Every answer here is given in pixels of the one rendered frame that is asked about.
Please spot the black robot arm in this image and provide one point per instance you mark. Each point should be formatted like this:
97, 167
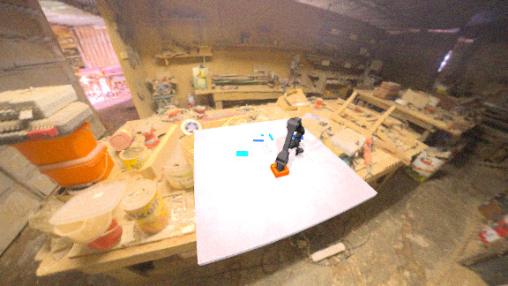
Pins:
294, 125

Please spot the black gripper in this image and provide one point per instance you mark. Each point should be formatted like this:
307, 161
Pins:
298, 150

